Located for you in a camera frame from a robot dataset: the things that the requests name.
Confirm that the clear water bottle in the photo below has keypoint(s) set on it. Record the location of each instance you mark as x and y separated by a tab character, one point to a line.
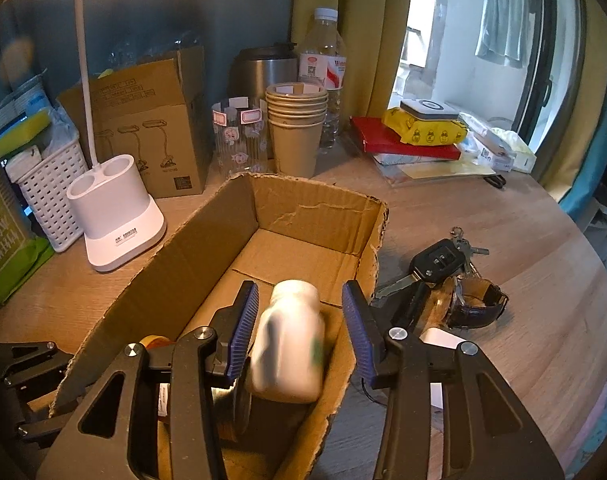
323	70

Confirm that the dark window frame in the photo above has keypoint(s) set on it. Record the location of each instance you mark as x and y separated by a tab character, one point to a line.
553	35

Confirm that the blue white packet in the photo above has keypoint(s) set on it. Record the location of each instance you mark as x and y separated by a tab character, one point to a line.
18	97

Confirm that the yellow paper folder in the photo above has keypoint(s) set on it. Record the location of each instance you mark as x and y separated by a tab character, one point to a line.
433	170

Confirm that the white plastic basket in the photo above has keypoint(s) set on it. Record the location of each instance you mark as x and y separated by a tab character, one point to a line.
48	190

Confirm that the jar with gold lid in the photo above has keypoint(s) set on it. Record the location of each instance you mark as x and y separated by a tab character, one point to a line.
236	410

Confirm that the red book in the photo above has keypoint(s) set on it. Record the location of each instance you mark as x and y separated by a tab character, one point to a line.
378	140

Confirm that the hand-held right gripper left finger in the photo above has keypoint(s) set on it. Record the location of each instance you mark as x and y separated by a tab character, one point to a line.
243	330

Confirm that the green packet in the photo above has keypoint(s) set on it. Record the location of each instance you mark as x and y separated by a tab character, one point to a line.
3	250

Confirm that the hanging grey shirt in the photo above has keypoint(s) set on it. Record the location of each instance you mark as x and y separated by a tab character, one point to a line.
503	15

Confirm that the beige curtain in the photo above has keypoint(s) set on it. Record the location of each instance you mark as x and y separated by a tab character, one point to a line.
588	85

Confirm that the white desk lamp base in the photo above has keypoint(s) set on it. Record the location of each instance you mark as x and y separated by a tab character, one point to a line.
113	215

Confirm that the white pill bottle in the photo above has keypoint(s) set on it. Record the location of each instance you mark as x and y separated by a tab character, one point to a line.
283	350

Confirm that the printed glass cup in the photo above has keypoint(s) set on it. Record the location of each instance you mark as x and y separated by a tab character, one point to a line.
238	145

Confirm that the yellow wipes packet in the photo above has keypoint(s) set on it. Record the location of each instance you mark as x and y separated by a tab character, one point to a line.
423	132

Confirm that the tissue packet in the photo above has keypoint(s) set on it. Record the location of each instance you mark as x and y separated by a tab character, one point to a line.
521	152

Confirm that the blue curtain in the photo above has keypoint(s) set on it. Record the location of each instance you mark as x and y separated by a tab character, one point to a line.
598	170

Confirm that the black scissors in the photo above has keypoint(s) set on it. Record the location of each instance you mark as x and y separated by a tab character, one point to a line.
494	180

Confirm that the black car key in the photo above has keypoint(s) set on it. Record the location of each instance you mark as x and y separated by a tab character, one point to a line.
436	262

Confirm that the yellow green sponge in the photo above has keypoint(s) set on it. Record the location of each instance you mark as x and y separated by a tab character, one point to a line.
23	127

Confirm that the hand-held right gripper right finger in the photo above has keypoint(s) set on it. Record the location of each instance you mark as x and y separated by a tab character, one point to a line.
358	330

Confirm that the yellow curtain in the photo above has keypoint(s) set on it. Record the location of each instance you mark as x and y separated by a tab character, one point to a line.
363	35

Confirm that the white charger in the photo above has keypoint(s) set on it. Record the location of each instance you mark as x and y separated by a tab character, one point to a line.
443	340

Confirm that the printed brown cardboard box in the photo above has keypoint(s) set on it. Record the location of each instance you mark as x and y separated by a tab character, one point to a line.
148	110

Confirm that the white flat device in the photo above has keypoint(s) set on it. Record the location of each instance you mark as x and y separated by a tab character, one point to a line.
428	108

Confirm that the stack of paper cups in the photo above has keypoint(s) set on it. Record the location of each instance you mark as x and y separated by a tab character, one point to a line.
293	140

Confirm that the small white box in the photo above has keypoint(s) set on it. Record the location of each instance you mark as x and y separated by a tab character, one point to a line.
491	150

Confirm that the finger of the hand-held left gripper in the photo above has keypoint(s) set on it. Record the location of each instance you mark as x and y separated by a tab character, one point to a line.
43	425
33	360

